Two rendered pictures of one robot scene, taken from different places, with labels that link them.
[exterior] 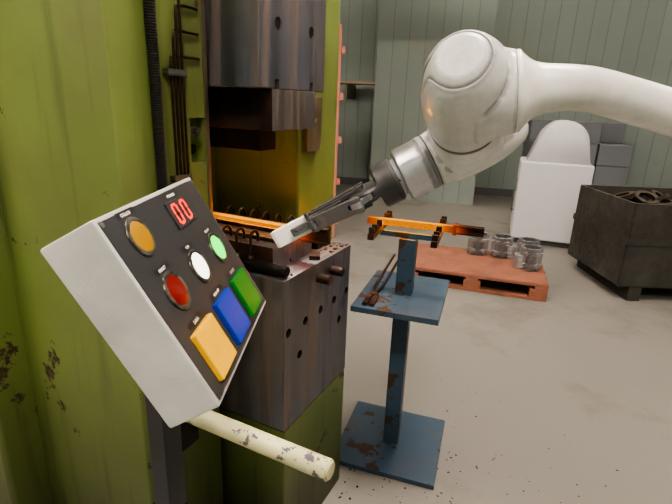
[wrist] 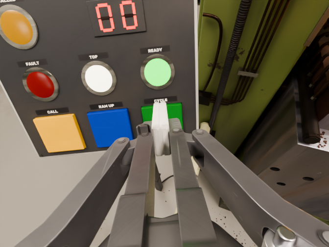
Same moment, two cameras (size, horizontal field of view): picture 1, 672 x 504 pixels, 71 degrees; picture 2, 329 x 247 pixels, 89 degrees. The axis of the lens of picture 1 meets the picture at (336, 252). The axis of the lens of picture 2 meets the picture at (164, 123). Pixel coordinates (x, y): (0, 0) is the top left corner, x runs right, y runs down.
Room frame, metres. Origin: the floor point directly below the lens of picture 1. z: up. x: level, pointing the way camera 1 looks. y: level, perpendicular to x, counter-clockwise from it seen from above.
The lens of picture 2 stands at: (0.79, -0.02, 1.27)
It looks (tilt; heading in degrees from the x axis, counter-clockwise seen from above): 55 degrees down; 90
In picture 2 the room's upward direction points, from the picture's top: 7 degrees counter-clockwise
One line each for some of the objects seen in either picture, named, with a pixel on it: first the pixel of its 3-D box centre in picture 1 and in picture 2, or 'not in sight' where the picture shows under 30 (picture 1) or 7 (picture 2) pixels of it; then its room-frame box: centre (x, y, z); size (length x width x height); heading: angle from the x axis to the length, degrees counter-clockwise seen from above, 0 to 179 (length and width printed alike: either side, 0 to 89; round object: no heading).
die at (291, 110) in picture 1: (228, 107); not in sight; (1.33, 0.30, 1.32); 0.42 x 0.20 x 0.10; 64
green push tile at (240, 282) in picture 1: (244, 292); (163, 122); (0.79, 0.16, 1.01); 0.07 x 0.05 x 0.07; 179
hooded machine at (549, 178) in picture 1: (550, 182); not in sight; (4.95, -2.21, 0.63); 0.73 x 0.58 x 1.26; 75
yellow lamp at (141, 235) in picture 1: (141, 236); (17, 28); (0.59, 0.26, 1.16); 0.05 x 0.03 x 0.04; 154
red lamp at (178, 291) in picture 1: (177, 290); (40, 85); (0.59, 0.21, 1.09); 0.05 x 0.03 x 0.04; 154
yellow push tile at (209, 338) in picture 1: (212, 347); (61, 133); (0.59, 0.17, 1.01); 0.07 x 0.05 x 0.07; 179
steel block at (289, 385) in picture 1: (243, 310); (315, 123); (1.38, 0.29, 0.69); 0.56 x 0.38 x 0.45; 64
